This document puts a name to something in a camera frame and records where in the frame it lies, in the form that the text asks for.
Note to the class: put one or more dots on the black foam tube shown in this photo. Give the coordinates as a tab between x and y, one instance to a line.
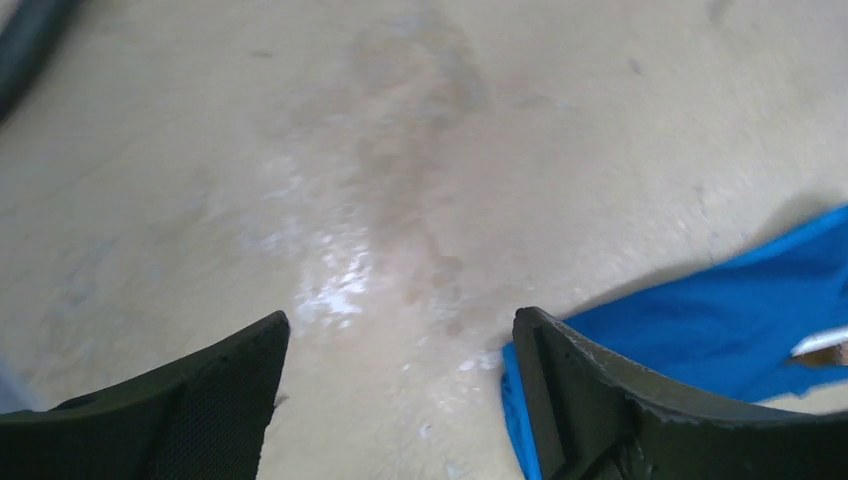
28	40

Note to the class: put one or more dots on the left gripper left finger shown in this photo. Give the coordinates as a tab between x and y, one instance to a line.
203	416

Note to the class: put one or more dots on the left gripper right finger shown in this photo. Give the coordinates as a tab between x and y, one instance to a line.
595	414

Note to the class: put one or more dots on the blue cloth napkin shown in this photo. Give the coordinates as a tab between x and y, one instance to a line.
727	330

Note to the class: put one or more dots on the white plastic utensil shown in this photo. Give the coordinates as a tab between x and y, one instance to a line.
820	341

